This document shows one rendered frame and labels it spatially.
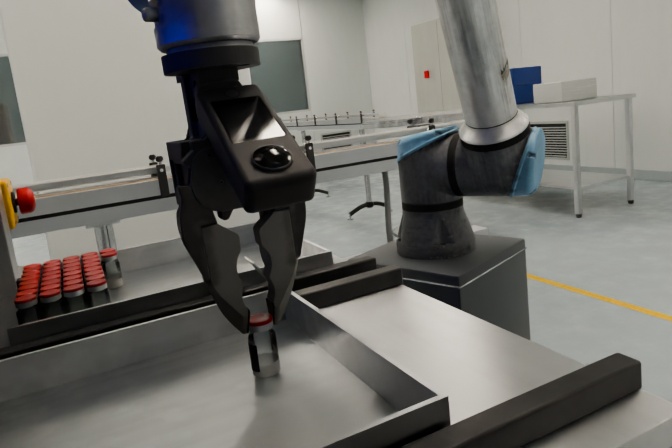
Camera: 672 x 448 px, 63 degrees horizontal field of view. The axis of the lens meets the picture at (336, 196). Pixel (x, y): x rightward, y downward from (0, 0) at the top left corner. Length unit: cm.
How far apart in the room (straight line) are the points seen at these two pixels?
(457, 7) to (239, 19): 50
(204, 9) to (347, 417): 29
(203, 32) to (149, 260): 52
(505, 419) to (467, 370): 10
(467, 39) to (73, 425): 69
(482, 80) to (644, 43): 535
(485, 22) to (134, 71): 161
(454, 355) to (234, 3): 31
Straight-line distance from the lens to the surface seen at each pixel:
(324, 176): 178
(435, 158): 99
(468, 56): 88
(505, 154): 94
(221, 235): 41
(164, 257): 87
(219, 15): 40
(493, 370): 44
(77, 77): 223
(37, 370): 53
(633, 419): 40
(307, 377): 45
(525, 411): 36
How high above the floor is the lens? 109
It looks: 9 degrees down
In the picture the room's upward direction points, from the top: 7 degrees counter-clockwise
